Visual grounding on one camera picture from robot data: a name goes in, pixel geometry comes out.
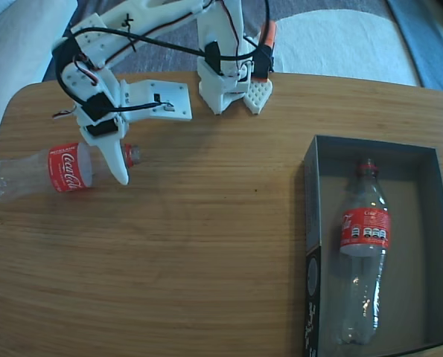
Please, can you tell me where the clear bottle script logo label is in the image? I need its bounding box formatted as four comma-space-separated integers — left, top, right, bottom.
0, 142, 142, 203

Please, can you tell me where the clear bottle nutrition print label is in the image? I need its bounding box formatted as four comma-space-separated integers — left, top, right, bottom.
332, 158, 392, 346

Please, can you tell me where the grey cardboard box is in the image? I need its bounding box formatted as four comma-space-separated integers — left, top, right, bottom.
302, 134, 443, 357

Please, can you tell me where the dark grey carpet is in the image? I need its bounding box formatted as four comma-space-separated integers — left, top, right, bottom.
42, 0, 393, 81

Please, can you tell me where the white sofa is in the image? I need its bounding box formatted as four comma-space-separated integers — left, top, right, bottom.
0, 0, 79, 179

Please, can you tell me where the blue-grey mat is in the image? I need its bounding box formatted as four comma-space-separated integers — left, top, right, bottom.
386, 0, 443, 94

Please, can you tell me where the flat white camera mount plate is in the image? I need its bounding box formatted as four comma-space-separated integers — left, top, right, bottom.
117, 78, 194, 123

